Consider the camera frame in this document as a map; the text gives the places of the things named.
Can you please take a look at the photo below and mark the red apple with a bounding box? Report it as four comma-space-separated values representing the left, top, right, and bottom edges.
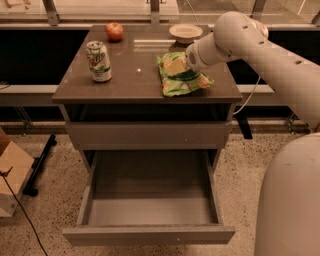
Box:
105, 22, 124, 42

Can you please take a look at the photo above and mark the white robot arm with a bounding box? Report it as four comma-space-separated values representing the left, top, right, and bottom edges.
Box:
185, 11, 320, 256

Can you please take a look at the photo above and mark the thin black cable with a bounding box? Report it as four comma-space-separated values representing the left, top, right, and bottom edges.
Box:
0, 170, 50, 256

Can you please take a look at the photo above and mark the white shallow bowl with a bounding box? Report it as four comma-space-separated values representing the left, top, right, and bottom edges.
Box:
169, 24, 203, 44

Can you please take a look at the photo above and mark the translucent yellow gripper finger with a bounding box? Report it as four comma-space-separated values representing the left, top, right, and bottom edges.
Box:
164, 56, 188, 76

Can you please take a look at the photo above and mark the green white soda can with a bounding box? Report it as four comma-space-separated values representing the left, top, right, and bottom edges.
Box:
86, 41, 112, 82

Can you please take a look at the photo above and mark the open grey middle drawer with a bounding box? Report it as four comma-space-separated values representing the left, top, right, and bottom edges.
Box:
63, 150, 235, 246

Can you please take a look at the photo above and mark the cardboard box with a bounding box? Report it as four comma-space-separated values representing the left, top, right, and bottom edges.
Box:
0, 128, 34, 217

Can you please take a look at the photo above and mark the green rice chip bag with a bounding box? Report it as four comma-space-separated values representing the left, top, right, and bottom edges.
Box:
157, 52, 214, 97

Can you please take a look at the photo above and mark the black table leg foot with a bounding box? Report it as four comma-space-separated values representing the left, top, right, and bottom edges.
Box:
234, 108, 253, 139

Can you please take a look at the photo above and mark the closed grey top drawer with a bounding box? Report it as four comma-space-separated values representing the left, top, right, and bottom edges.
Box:
66, 122, 231, 150

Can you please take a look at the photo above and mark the grey drawer cabinet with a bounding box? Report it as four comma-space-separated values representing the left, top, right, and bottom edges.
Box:
53, 25, 241, 167

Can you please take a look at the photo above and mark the black metal stand leg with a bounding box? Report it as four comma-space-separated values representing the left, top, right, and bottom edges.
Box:
23, 134, 57, 197

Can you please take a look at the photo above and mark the white power cable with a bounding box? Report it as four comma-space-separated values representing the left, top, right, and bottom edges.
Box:
232, 75, 262, 117

